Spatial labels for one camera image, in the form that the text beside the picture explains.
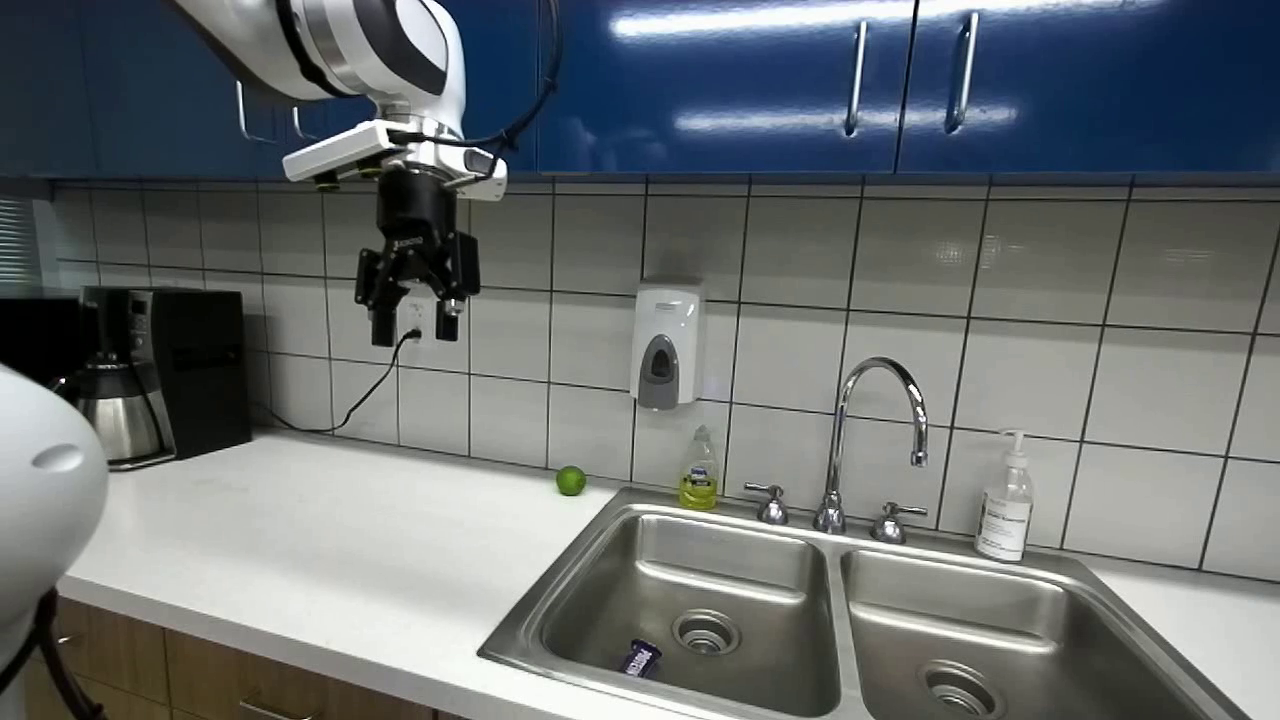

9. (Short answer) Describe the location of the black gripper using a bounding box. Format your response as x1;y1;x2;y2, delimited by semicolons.
353;160;483;351

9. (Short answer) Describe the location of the stainless steel double sink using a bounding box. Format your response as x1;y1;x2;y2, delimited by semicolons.
477;484;1253;720

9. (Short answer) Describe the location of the sink drain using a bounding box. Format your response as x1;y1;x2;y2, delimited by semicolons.
674;602;739;659
920;659;1006;720

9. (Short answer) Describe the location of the black coffee maker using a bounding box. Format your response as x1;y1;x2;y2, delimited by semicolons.
85;282;256;463

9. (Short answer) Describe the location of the steel coffee carafe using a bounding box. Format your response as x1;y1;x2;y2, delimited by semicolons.
60;357;172;471

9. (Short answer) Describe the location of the yellow dish soap bottle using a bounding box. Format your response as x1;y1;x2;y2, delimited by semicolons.
674;423;729;516

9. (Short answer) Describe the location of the blue cabinet door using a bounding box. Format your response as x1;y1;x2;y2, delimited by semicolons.
0;0;453;187
891;0;1280;187
438;0;926;182

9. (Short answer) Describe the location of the black box appliance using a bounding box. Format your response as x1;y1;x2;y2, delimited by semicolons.
0;290;95;391

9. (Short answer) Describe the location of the wooden drawer front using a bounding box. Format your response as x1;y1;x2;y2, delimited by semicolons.
48;594;172;710
161;628;453;720

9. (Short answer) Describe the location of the chrome gooseneck faucet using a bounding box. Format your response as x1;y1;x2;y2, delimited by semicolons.
808;351;935;540

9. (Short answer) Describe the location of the clear pump soap bottle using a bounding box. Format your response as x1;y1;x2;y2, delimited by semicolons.
973;426;1041;569

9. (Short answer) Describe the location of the black appliance power cord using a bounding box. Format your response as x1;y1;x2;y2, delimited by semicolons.
330;323;428;440

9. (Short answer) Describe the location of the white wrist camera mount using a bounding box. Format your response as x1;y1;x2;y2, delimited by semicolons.
277;117;511;206

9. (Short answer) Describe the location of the wall soap dispenser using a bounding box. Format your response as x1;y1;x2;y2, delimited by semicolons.
628;278;707;413

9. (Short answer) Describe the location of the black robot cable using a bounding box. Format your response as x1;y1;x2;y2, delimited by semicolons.
453;0;567;151

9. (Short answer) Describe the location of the silver cabinet door handle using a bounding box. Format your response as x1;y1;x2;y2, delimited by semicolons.
944;6;983;140
842;14;878;140
234;77;261;142

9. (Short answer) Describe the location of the chrome faucet handle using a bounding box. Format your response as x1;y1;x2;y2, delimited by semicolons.
868;500;934;547
739;478;798;527

